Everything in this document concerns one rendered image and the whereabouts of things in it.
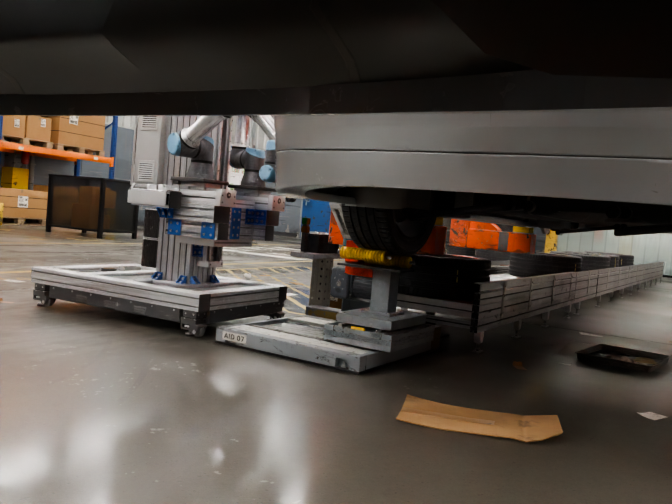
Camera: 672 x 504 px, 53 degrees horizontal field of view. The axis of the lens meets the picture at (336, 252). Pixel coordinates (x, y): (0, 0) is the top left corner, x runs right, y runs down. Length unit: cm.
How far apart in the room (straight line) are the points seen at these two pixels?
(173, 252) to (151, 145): 63
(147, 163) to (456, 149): 238
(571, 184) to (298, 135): 95
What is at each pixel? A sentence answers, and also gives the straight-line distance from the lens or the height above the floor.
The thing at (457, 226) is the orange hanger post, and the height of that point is 69.
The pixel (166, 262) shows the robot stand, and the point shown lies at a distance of 403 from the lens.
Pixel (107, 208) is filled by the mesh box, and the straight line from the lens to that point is 1150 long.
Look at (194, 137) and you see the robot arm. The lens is 353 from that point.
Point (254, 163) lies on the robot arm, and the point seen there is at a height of 95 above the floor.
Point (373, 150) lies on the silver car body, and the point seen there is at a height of 91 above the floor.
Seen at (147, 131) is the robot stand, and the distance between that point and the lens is 411.
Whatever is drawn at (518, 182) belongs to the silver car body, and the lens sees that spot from 203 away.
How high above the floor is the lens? 68
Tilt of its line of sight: 3 degrees down
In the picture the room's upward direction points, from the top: 5 degrees clockwise
